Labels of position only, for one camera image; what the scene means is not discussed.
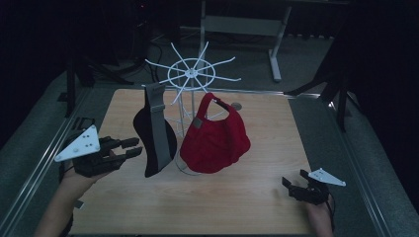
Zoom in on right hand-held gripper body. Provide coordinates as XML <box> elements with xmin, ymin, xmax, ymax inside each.
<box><xmin>291</xmin><ymin>167</ymin><xmax>347</xmax><ymax>206</ymax></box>

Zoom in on grey metal desk frame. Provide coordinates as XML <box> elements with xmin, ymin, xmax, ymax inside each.
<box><xmin>197</xmin><ymin>0</ymin><xmax>293</xmax><ymax>83</ymax></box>

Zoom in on aluminium floor rail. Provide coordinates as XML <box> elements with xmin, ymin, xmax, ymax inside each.
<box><xmin>286</xmin><ymin>92</ymin><xmax>393</xmax><ymax>237</ymax></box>
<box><xmin>0</xmin><ymin>86</ymin><xmax>94</xmax><ymax>237</ymax></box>

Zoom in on person's right hand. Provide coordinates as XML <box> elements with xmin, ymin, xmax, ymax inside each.
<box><xmin>303</xmin><ymin>198</ymin><xmax>335</xmax><ymax>237</ymax></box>

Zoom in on grey sun visor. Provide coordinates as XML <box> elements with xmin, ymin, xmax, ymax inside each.
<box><xmin>132</xmin><ymin>82</ymin><xmax>178</xmax><ymax>179</ymax></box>

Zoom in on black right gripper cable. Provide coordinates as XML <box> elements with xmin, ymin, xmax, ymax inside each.
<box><xmin>325</xmin><ymin>193</ymin><xmax>338</xmax><ymax>232</ymax></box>

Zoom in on red baseball cap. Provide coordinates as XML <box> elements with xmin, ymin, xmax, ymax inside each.
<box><xmin>179</xmin><ymin>92</ymin><xmax>252</xmax><ymax>175</ymax></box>

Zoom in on black floor cables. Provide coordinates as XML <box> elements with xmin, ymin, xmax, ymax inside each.
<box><xmin>143</xmin><ymin>40</ymin><xmax>166</xmax><ymax>83</ymax></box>

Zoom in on person's left hand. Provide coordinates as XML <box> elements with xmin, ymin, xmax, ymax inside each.
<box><xmin>61</xmin><ymin>149</ymin><xmax>119</xmax><ymax>199</ymax></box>

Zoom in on black tripod stand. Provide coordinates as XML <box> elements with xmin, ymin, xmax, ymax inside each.
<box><xmin>63</xmin><ymin>53</ymin><xmax>134</xmax><ymax>119</ymax></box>
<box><xmin>285</xmin><ymin>31</ymin><xmax>365</xmax><ymax>133</ymax></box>

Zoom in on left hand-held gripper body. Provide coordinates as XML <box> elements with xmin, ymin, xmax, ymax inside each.
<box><xmin>53</xmin><ymin>124</ymin><xmax>128</xmax><ymax>179</ymax></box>

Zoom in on black floor bracket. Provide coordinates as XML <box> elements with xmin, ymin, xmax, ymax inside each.
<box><xmin>70</xmin><ymin>117</ymin><xmax>97</xmax><ymax>133</ymax></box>

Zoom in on white wire hat rack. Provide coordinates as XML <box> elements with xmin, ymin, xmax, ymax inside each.
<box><xmin>144</xmin><ymin>40</ymin><xmax>242</xmax><ymax>177</ymax></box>

